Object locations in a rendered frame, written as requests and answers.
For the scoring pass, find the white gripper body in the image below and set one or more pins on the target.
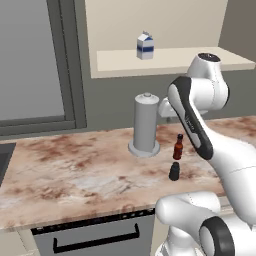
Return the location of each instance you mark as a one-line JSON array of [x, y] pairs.
[[165, 108]]

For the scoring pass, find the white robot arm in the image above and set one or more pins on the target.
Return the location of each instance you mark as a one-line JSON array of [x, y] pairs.
[[233, 160]]

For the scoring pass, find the brown condiment bottle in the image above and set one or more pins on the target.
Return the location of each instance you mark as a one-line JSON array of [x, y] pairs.
[[178, 150]]

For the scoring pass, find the black shaker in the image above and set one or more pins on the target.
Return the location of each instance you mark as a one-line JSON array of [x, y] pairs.
[[174, 171]]

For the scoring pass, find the beige open cabinet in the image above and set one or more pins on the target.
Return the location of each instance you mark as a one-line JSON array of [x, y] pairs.
[[140, 20]]

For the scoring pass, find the taupe cabinet door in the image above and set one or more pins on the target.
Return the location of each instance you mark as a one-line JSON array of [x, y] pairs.
[[240, 23]]

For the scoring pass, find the white and blue milk carton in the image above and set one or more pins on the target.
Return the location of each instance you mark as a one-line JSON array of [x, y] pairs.
[[145, 46]]

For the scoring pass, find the grey dishwasher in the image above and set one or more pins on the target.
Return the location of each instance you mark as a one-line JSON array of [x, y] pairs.
[[100, 233]]

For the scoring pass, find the dark grey hob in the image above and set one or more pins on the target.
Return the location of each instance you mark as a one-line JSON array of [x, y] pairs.
[[5, 160]]

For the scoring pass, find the beige base cupboard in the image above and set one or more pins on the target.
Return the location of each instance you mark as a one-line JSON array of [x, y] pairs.
[[13, 245]]

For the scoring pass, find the grey window frame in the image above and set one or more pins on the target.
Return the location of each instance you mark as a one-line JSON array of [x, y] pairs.
[[33, 60]]

